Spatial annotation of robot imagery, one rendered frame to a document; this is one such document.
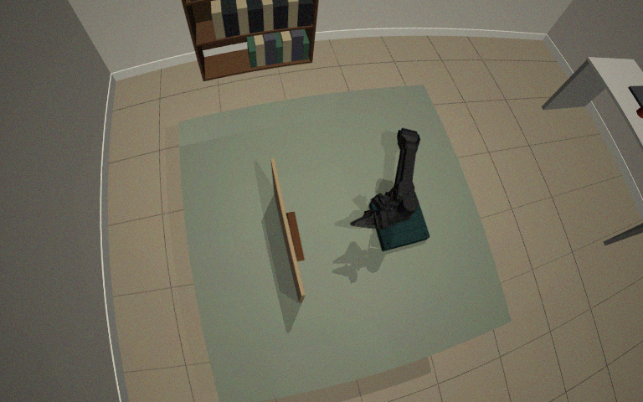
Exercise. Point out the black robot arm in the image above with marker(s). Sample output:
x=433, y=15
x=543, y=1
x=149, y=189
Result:
x=402, y=195

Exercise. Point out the brown flat square board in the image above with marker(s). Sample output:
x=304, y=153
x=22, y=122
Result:
x=287, y=235

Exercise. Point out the dark brown picture frame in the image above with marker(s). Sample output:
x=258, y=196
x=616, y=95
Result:
x=291, y=218

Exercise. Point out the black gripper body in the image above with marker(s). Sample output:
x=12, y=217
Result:
x=385, y=218

